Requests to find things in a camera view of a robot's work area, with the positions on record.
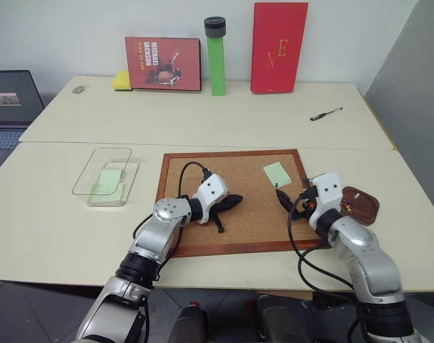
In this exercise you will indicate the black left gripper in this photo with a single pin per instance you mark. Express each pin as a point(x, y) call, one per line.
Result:
point(221, 205)

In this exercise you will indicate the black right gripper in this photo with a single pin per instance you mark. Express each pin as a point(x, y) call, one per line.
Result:
point(306, 202)

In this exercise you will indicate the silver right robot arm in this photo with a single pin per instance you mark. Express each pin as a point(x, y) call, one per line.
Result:
point(363, 250)

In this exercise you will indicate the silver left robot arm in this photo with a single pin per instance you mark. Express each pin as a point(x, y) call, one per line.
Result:
point(161, 232)

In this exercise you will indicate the dark wooden tray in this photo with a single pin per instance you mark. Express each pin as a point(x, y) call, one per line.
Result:
point(363, 211)

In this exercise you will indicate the green sticky note stack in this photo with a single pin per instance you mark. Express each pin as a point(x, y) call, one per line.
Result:
point(107, 186)

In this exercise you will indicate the clear plastic box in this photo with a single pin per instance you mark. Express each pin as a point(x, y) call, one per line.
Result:
point(95, 168)

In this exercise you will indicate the wood-framed cork board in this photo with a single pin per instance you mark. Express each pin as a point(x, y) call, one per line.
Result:
point(245, 171)

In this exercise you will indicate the black ballpoint pen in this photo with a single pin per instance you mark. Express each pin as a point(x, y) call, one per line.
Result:
point(325, 114)

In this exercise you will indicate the dark rounded shape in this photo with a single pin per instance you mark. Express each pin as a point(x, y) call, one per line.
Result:
point(277, 319)
point(189, 321)

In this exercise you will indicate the green bottle with black lid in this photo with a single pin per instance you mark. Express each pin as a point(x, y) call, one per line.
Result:
point(216, 60)

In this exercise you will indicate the red Michael Jackson book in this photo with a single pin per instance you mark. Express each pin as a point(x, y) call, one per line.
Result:
point(163, 64)

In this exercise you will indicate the tall red book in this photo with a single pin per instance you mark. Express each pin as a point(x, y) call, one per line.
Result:
point(279, 46)

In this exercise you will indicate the yellow and green sponge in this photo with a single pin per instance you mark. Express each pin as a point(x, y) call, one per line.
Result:
point(121, 80)

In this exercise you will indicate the small clear round disc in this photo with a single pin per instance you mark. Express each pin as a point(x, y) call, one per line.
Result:
point(79, 89)

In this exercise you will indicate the grey laptop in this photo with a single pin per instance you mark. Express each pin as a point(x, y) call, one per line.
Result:
point(9, 107)

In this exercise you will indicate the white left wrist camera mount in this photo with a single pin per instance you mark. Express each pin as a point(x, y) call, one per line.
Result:
point(211, 189)

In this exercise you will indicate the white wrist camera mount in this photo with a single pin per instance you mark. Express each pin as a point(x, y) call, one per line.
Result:
point(211, 189)
point(327, 193)

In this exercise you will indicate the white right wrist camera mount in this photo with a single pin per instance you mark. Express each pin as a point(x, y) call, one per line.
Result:
point(327, 193)

